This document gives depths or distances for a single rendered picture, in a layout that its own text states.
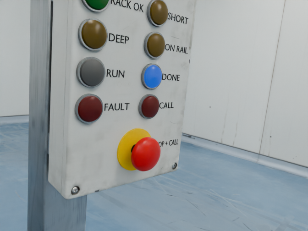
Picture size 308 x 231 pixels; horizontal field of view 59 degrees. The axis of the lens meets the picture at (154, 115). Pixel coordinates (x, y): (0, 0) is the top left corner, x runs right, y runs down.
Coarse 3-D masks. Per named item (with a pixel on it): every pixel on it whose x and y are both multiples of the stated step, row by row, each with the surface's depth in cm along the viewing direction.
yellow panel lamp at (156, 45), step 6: (150, 36) 30; (156, 36) 31; (150, 42) 30; (156, 42) 31; (162, 42) 31; (150, 48) 30; (156, 48) 31; (162, 48) 31; (150, 54) 31; (156, 54) 31
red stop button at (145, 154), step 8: (136, 144) 30; (144, 144) 30; (152, 144) 30; (136, 152) 29; (144, 152) 30; (152, 152) 30; (136, 160) 30; (144, 160) 30; (152, 160) 31; (136, 168) 30; (144, 168) 30
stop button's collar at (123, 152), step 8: (136, 128) 32; (128, 136) 31; (136, 136) 32; (144, 136) 33; (120, 144) 31; (128, 144) 31; (120, 152) 31; (128, 152) 32; (120, 160) 31; (128, 160) 32; (128, 168) 32
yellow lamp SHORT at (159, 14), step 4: (156, 0) 30; (160, 0) 30; (152, 4) 30; (156, 4) 30; (160, 4) 30; (164, 4) 30; (152, 8) 30; (156, 8) 30; (160, 8) 30; (164, 8) 30; (152, 12) 30; (156, 12) 30; (160, 12) 30; (164, 12) 31; (152, 16) 30; (156, 16) 30; (160, 16) 30; (164, 16) 31; (152, 20) 30; (156, 20) 30; (160, 20) 30; (164, 20) 31; (160, 24) 31
